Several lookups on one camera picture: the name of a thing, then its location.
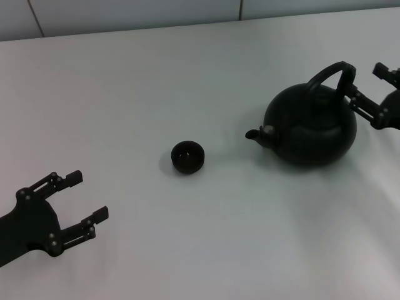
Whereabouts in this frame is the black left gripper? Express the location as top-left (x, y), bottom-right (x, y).
top-left (0, 170), bottom-right (109, 268)

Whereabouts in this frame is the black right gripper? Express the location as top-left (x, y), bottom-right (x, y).
top-left (349, 62), bottom-right (400, 131)

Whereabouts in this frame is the dark round teapot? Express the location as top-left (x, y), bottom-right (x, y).
top-left (245, 61), bottom-right (358, 171)

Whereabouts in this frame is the small dark teacup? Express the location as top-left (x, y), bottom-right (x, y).
top-left (171, 140), bottom-right (206, 175)

